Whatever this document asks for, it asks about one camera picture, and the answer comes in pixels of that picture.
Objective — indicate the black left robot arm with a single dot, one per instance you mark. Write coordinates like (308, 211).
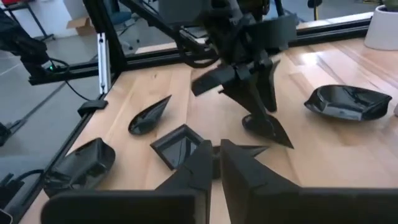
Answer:
(186, 12)

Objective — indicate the silver aluminium extrusion post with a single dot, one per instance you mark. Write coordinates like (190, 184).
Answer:
(104, 62)

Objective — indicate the black cart frame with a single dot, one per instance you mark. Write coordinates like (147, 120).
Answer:
(34, 18)

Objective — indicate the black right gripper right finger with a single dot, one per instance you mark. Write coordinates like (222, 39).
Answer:
(311, 208)

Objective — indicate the cardboard box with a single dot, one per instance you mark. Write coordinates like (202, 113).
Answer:
(81, 26)

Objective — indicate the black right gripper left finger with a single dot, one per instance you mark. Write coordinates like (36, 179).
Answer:
(124, 208)

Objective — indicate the blue office chair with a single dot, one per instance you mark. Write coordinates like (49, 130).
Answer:
(119, 15)

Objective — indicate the black wavy mini plate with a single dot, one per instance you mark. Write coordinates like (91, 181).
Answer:
(84, 165)
(348, 102)

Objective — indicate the white plant pot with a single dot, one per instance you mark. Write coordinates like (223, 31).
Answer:
(384, 31)

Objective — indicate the black teardrop mini plate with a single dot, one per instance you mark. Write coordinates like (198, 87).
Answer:
(273, 132)
(146, 119)

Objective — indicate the small black clamp box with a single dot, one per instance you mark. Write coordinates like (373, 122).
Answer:
(92, 107)

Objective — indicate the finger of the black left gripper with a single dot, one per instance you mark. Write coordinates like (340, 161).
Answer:
(269, 87)
(248, 101)

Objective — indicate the black square mini plate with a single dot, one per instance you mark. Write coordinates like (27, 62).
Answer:
(177, 149)

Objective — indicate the black puck with status light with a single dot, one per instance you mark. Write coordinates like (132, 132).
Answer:
(51, 67)

